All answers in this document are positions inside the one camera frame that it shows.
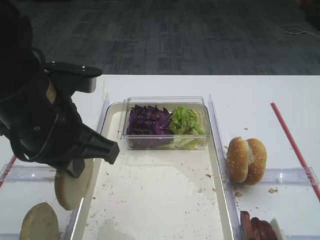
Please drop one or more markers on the sesame bun top left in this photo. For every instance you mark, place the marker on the sesame bun top left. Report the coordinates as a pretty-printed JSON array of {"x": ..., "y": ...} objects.
[{"x": 237, "y": 159}]

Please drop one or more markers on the clear cross rail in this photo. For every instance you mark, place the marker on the clear cross rail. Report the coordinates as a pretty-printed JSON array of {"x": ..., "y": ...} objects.
[
  {"x": 290, "y": 176},
  {"x": 27, "y": 173}
]

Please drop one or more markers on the red tape strip right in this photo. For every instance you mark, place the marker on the red tape strip right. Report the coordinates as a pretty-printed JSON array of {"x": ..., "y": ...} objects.
[{"x": 296, "y": 150}]

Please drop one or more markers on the red tape strip left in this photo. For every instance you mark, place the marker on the red tape strip left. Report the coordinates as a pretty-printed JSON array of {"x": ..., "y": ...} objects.
[{"x": 6, "y": 169}]

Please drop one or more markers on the bun slice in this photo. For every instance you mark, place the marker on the bun slice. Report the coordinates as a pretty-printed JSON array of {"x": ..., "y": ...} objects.
[{"x": 69, "y": 191}]

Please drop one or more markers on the clear acrylic rail left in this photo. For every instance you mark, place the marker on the clear acrylic rail left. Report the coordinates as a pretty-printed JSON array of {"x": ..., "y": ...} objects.
[{"x": 75, "y": 215}]

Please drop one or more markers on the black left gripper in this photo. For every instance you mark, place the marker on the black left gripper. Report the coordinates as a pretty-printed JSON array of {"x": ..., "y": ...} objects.
[{"x": 42, "y": 123}]

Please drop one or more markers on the clear cross rail upper left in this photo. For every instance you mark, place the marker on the clear cross rail upper left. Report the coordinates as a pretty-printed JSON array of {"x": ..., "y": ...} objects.
[{"x": 27, "y": 173}]

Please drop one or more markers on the clear cross rail upper right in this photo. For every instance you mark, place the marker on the clear cross rail upper right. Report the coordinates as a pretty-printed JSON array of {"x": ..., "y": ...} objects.
[{"x": 290, "y": 176}]

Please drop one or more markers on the clear acrylic rail right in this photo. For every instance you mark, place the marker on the clear acrylic rail right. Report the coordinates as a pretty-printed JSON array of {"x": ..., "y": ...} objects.
[{"x": 229, "y": 214}]

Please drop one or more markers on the shredded purple cabbage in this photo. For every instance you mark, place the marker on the shredded purple cabbage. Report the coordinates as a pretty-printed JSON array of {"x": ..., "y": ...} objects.
[{"x": 148, "y": 122}]

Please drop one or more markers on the dark red meat patties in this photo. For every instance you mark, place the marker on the dark red meat patties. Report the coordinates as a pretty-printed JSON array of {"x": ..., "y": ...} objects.
[{"x": 256, "y": 229}]

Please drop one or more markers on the shredded green lettuce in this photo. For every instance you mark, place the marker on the shredded green lettuce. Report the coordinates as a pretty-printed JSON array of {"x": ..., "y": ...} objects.
[{"x": 185, "y": 121}]

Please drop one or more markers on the sesame bun top right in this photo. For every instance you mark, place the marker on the sesame bun top right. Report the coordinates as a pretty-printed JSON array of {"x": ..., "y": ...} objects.
[{"x": 257, "y": 160}]

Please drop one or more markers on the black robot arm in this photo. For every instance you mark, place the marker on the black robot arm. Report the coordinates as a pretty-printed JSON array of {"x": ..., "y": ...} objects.
[{"x": 16, "y": 44}]

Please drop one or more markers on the white rectangular metal tray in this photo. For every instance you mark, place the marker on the white rectangular metal tray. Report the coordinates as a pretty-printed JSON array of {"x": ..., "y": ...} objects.
[{"x": 155, "y": 195}]

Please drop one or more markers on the standing bun half left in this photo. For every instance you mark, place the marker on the standing bun half left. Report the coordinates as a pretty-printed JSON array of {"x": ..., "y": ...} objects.
[{"x": 40, "y": 223}]

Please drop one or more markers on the clear plastic salad container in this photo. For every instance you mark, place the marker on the clear plastic salad container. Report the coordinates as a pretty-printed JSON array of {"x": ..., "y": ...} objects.
[{"x": 195, "y": 103}]

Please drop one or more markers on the red tape strip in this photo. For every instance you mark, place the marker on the red tape strip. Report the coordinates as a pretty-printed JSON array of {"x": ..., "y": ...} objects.
[
  {"x": 296, "y": 150},
  {"x": 6, "y": 169}
]

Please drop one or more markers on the sesame bun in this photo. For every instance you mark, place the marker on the sesame bun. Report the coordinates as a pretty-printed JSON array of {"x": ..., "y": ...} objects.
[
  {"x": 257, "y": 160},
  {"x": 237, "y": 159}
]

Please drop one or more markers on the clear acrylic rail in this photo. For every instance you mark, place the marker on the clear acrylic rail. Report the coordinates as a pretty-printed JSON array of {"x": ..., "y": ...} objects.
[
  {"x": 75, "y": 215},
  {"x": 229, "y": 214}
]

